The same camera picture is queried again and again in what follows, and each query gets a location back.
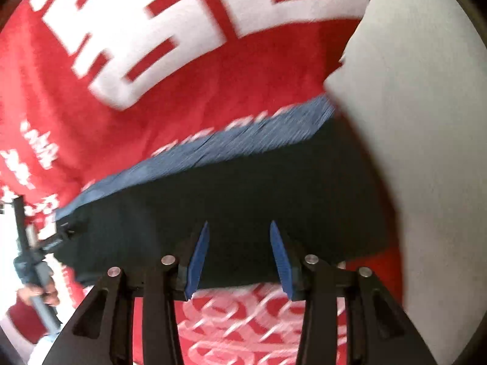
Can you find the cream pillow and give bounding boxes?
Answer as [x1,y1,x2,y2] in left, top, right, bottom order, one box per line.
[325,0,486,364]

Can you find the person's left hand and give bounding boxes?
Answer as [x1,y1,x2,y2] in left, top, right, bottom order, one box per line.
[17,279,59,307]

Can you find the black pants with patterned waistband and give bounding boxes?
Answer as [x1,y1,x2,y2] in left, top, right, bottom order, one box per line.
[54,96,394,288]

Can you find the red blanket with white characters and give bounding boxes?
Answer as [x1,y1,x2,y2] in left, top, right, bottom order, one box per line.
[1,0,403,364]

